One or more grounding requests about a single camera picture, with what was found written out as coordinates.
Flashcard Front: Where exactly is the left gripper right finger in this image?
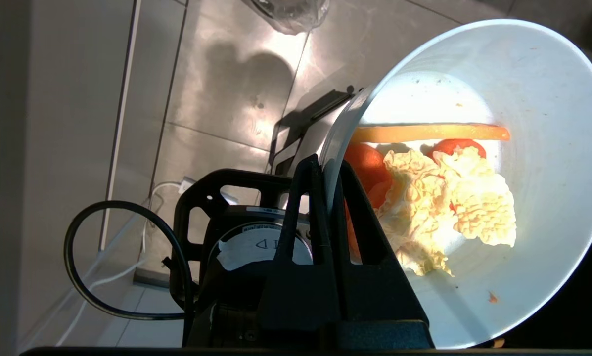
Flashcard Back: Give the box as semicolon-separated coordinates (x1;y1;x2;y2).
330;160;436;350

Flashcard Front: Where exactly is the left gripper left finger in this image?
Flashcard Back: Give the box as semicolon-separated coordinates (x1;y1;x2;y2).
255;154;342;348

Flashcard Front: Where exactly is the white bowl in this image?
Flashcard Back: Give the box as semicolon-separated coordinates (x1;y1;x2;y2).
319;19;592;350

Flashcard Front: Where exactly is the pale cabbage leaf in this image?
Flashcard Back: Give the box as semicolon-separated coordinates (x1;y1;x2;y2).
433;146;517;248
375;148;457;277

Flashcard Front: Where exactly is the orange carrot strip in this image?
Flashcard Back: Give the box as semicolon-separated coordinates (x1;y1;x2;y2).
350;122;511;144

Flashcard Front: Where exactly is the small red tomato piece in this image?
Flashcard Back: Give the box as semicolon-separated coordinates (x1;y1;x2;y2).
431;138;488;160

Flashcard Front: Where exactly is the white cable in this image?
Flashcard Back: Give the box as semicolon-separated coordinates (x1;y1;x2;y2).
56;181;185;347

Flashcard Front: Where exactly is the black cable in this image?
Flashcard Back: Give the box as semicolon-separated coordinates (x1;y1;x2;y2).
63;200;196;347

